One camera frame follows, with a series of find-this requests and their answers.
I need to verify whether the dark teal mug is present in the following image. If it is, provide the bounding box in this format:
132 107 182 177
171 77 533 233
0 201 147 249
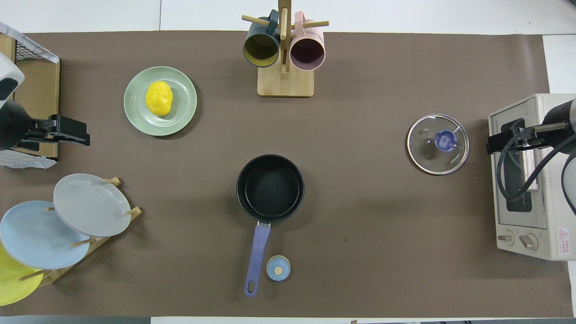
243 10 281 68

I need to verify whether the pink mug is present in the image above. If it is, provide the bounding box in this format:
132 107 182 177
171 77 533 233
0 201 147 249
289 11 326 72

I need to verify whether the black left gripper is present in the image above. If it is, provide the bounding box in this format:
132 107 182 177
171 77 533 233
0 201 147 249
44 115 90 146

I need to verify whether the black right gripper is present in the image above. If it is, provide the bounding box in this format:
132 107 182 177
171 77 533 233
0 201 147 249
487 118 552 155

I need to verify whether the wooden plate rack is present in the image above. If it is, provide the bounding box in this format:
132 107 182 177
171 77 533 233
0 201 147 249
18 176 143 288

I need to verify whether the green plate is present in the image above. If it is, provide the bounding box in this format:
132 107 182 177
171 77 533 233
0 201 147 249
123 66 198 137

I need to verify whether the brown table mat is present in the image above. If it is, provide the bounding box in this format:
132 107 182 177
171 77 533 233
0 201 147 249
0 31 573 318

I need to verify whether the glass lid purple knob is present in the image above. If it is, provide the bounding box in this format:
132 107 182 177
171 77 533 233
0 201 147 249
406 114 470 176

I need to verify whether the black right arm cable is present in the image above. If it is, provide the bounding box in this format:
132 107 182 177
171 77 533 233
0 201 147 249
495 122 576 202

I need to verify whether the black pot purple handle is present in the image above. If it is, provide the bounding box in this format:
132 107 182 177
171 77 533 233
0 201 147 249
236 154 306 297

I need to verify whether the wooden mug tree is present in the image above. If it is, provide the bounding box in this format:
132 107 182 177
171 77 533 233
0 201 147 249
242 0 329 98

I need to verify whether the black wire basket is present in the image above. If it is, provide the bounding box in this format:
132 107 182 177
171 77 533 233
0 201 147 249
13 37 51 63

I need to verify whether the light blue plate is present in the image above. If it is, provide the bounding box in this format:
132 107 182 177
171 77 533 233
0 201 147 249
0 200 90 270

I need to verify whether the white marbled paper sheet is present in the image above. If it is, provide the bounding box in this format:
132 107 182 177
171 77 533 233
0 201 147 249
0 22 60 64
0 148 58 170

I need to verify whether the wooden wire basket box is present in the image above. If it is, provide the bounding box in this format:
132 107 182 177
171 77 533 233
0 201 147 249
13 58 60 161

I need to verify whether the beige toaster oven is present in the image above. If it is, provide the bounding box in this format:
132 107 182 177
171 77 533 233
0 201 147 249
488 93 576 261

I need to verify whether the grey plate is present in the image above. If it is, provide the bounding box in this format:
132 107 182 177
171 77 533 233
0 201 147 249
53 173 132 238

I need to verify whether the yellow plate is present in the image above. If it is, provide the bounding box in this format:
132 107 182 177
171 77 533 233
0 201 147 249
0 243 45 306

